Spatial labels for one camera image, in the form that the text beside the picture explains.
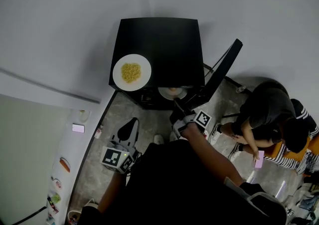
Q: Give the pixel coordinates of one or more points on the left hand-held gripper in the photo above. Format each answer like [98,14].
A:
[112,157]

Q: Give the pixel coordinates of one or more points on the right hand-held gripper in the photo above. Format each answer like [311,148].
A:
[203,119]

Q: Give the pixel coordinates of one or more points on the white round plate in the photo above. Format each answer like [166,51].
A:
[165,95]
[118,81]

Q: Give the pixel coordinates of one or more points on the yellow instant noodle block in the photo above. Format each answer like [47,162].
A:
[131,72]

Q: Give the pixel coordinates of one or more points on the person's left forearm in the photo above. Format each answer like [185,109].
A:
[109,194]

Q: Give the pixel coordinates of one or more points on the person's right forearm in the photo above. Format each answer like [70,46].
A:
[209,154]

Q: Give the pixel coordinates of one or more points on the person's white right shoe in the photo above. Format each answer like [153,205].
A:
[173,136]

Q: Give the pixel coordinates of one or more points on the person's white shoe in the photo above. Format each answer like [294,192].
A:
[159,139]
[173,136]

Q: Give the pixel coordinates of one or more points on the small white red bottle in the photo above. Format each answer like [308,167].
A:
[99,131]

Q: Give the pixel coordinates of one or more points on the person's white left shoe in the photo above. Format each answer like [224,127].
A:
[159,139]

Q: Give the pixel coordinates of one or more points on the cup with watermelon toy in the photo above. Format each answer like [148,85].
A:
[84,116]

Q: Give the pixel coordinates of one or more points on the white smartphone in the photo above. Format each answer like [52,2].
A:
[78,128]

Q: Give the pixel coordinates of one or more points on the white curved ledge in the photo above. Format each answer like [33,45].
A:
[74,149]

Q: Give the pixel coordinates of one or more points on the clear water bottle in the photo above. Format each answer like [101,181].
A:
[241,89]

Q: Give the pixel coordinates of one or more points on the person's black clothing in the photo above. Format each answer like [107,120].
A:
[169,184]

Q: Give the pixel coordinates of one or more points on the small white red dish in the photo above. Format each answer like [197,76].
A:
[56,182]

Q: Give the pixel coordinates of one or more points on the pink smartphone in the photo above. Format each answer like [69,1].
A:
[259,159]

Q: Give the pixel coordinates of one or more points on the green toy vegetable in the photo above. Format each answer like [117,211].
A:
[56,198]

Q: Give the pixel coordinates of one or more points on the red drink can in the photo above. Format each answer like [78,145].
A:
[52,205]

